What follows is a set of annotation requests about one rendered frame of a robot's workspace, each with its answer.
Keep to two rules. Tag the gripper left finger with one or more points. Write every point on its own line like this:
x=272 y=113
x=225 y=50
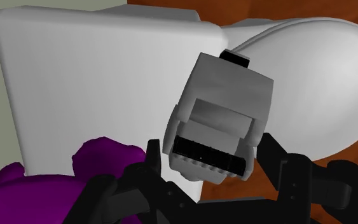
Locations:
x=141 y=183

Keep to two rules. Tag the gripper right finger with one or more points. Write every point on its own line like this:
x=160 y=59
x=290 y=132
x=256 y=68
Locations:
x=293 y=183

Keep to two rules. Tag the purple lumpy figure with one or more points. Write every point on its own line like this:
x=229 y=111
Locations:
x=51 y=192

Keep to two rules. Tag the grey and black blocky toy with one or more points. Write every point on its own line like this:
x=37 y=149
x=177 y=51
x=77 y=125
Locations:
x=219 y=121

